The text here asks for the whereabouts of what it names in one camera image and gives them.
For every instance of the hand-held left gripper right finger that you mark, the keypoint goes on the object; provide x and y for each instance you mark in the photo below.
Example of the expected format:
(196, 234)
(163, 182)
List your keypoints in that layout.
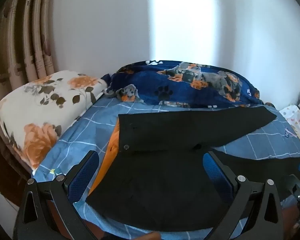
(216, 175)

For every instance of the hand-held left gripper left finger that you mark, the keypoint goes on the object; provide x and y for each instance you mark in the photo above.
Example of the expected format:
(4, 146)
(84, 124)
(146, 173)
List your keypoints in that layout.
(86, 173)

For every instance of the black pants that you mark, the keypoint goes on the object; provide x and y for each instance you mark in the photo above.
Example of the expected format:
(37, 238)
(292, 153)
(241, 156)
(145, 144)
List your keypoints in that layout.
(160, 180)

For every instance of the orange cloth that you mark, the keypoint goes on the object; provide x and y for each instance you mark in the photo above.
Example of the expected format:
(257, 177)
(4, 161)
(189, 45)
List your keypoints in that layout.
(111, 145)

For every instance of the blue checked bed sheet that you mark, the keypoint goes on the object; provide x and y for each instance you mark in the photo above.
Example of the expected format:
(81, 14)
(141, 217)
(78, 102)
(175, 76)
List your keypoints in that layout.
(90, 132)

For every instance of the white floral pillow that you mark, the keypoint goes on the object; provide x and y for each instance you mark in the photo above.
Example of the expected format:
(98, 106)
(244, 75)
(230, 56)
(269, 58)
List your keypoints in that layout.
(42, 110)

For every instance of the blue dog print blanket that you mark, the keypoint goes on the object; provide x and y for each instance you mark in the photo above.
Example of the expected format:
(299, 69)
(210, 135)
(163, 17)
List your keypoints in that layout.
(190, 85)

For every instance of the beige curtain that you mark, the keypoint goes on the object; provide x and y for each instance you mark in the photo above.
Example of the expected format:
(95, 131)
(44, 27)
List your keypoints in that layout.
(22, 55)

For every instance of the brown wooden bed frame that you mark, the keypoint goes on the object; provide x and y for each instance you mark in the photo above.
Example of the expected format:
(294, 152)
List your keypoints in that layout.
(1, 170)

